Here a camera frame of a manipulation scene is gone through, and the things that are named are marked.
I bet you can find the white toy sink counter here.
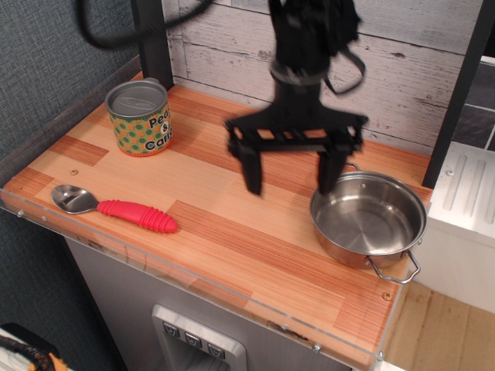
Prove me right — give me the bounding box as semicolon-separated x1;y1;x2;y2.
408;56;495;315

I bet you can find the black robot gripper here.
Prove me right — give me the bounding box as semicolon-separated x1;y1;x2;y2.
225;71;368;196

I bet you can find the orange object bottom left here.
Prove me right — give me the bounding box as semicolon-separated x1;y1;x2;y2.
28;353;71;371

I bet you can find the clear acrylic table edge guard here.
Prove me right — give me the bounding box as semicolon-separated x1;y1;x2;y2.
2;186;419;370

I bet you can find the peas and carrots toy can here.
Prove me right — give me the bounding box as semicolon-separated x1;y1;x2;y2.
104;77;173;157

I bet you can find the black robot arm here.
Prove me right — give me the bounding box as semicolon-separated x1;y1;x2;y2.
225;1;368;195

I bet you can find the dark grey post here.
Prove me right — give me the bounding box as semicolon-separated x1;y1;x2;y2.
131;0;174;90
422;0;494;189

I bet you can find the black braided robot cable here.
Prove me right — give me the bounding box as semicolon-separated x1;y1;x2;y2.
73;0;216;50

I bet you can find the red handled metal spoon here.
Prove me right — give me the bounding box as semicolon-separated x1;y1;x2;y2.
50;185;179;233

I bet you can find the dark grey right post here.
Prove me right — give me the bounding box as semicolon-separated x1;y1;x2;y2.
422;0;494;189

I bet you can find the dark grey left post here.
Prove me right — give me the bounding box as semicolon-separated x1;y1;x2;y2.
131;0;174;90

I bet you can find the silver dispenser button panel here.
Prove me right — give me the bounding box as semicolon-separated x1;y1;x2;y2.
152;305;248;370

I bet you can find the stainless steel pot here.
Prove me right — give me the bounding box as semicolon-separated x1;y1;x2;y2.
309;164;428;284

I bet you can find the grey toy fridge cabinet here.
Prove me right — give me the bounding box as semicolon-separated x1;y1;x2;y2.
67;240;349;370

